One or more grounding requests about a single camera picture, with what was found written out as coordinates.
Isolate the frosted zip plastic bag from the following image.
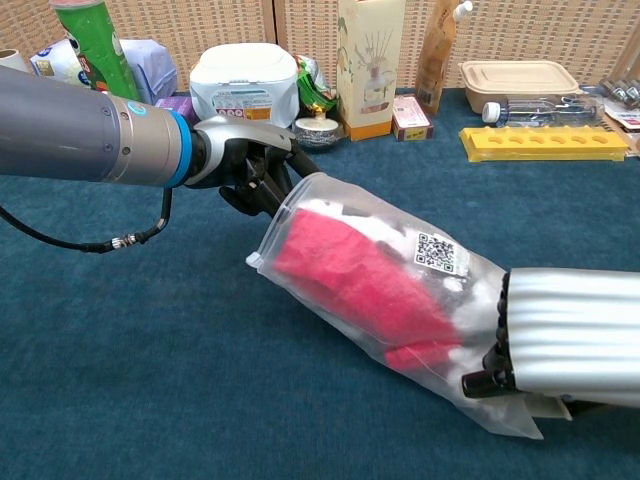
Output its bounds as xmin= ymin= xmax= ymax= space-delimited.
xmin=245 ymin=172 xmax=545 ymax=441

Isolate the red white brown garment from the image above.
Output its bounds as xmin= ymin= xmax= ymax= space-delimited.
xmin=274 ymin=198 xmax=506 ymax=401

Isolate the brown spout pouch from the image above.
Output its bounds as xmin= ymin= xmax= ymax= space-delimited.
xmin=415 ymin=0 xmax=474 ymax=117

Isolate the purple small box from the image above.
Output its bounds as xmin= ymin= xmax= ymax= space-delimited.
xmin=154 ymin=95 xmax=196 ymax=126

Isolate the pink small box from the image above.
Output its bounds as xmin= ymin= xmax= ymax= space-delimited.
xmin=391 ymin=95 xmax=435 ymax=142

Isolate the yellow mould tray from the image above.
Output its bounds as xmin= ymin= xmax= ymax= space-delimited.
xmin=458 ymin=126 xmax=630 ymax=164

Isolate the blue table cloth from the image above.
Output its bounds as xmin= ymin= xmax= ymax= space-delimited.
xmin=0 ymin=87 xmax=640 ymax=480

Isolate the clear plastic water bottle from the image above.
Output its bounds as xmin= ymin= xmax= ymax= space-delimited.
xmin=481 ymin=94 xmax=606 ymax=128

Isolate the green chips can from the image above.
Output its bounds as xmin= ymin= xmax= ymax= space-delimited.
xmin=49 ymin=0 xmax=141 ymax=101

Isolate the white paper roll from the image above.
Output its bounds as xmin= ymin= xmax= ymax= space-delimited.
xmin=0 ymin=48 xmax=32 ymax=75

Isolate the green snack packet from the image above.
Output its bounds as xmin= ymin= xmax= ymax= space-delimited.
xmin=293 ymin=53 xmax=339 ymax=117

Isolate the woven folding screen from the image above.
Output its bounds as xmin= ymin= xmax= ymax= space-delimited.
xmin=0 ymin=0 xmax=640 ymax=96

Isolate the tall cream orange diffuser box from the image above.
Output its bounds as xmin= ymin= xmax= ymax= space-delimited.
xmin=335 ymin=0 xmax=406 ymax=142

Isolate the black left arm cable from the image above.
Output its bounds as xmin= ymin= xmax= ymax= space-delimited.
xmin=0 ymin=185 xmax=174 ymax=254

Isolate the small black white bowl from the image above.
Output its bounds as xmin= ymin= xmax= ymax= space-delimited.
xmin=287 ymin=110 xmax=347 ymax=153

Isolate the white lavender tissue pack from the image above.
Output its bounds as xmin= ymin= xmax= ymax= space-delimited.
xmin=29 ymin=38 xmax=179 ymax=106

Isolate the binder clips blister pack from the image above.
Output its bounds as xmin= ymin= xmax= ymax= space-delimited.
xmin=597 ymin=77 xmax=640 ymax=134

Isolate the beige lidded lunch container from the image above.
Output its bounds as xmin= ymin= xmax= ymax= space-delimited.
xmin=458 ymin=59 xmax=584 ymax=115

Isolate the white wet wipes container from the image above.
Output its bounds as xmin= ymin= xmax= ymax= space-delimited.
xmin=188 ymin=42 xmax=301 ymax=134

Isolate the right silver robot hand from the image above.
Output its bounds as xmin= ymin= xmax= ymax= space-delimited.
xmin=462 ymin=268 xmax=640 ymax=421

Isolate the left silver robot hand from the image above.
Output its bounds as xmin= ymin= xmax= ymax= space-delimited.
xmin=184 ymin=117 xmax=326 ymax=219

